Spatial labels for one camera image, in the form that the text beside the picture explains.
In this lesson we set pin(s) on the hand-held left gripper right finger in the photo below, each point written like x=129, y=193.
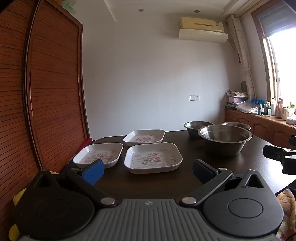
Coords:
x=203, y=170

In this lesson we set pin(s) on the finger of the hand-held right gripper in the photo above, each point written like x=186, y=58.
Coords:
x=289, y=165
x=275, y=151

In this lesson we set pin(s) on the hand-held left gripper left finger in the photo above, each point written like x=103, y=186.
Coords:
x=93, y=172

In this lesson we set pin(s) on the white floral square plate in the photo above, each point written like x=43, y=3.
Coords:
x=99, y=155
x=152, y=158
x=144, y=139

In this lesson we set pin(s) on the large steel bowl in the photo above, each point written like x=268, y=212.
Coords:
x=224, y=143

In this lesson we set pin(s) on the small steel bowl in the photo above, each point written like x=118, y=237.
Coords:
x=238, y=125
x=193, y=129

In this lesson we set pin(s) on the dark blue cloth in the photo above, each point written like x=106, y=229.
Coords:
x=69, y=162

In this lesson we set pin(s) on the wooden sideboard cabinet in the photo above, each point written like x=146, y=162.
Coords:
x=261, y=127

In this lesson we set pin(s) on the red cloth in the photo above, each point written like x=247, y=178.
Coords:
x=86, y=142

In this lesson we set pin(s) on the floral blanket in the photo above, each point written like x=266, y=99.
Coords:
x=286, y=206

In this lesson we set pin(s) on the cluster of toiletry bottles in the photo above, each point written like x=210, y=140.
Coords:
x=277, y=110

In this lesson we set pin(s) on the clear plastic bag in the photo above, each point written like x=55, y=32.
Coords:
x=246, y=107

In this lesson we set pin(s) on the pile of papers and books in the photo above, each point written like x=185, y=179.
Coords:
x=235, y=98

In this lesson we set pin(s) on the yellow plush toy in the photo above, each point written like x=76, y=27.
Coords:
x=19, y=197

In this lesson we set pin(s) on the bright window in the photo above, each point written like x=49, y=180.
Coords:
x=284, y=67

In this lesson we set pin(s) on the wooden louvred wardrobe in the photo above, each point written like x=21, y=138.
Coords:
x=53, y=92

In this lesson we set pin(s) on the red curtain tassel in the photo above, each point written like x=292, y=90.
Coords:
x=239, y=59

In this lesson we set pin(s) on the patterned cream curtain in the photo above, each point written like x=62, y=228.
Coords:
x=242, y=51

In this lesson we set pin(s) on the grey roller blind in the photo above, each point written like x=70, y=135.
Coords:
x=275, y=20

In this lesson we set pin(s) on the pale green storage box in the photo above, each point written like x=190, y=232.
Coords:
x=69, y=5

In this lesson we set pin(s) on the white wall switch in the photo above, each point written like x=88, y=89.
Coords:
x=194, y=97

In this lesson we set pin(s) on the cream wall air conditioner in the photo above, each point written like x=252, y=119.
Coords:
x=201, y=29

